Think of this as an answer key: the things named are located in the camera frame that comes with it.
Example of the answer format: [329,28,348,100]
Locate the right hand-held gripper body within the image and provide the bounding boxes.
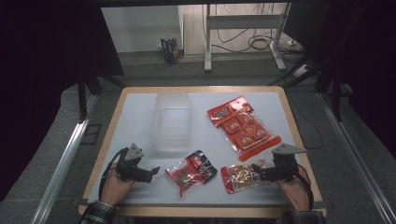
[266,143,308,184]

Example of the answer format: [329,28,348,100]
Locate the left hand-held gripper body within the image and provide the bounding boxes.
[115,143,154,184]

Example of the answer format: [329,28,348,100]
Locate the small red and gold packet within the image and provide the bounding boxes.
[219,161,272,195]

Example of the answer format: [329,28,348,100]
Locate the red and black packet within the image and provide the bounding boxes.
[164,149,219,198]

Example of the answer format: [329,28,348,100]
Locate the large red snack packet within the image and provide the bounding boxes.
[206,95,283,162]

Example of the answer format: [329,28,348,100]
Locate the clear plastic container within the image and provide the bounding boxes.
[149,91,194,153]

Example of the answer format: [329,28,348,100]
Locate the person's left hand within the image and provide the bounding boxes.
[100,169,136,207]

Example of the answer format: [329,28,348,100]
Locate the person's right hand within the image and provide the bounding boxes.
[276,176,311,212]

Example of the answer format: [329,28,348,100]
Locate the black metal stand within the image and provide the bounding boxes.
[314,71,353,122]
[76,73,125,122]

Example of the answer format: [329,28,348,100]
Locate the black tripod legs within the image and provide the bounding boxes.
[269,52,331,88]

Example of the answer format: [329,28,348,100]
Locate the white power strip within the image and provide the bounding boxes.
[292,63,312,78]

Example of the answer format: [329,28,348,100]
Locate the blue carton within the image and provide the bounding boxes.
[160,36,183,65]

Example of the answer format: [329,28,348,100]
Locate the dark curtain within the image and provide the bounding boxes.
[0,0,125,202]
[286,0,396,160]

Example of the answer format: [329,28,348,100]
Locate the white metal stand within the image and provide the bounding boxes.
[204,3,292,73]

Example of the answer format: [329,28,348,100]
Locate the left hand-held gripper cable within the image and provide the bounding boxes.
[98,147,129,202]

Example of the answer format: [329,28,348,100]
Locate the hand-held gripper cable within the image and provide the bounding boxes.
[98,147,129,202]
[295,162,315,211]

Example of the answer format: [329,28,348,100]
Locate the right hand-held gripper cable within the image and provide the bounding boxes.
[295,162,315,211]

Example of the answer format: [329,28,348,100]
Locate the thin black floor cable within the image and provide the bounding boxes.
[286,92,324,150]

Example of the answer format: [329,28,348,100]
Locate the black floor frame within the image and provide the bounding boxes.
[81,123,103,146]

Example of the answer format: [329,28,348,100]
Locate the aluminium rail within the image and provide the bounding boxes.
[316,91,396,224]
[29,92,101,224]

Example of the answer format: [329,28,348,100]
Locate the bundle of black floor cables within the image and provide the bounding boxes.
[211,3,300,54]

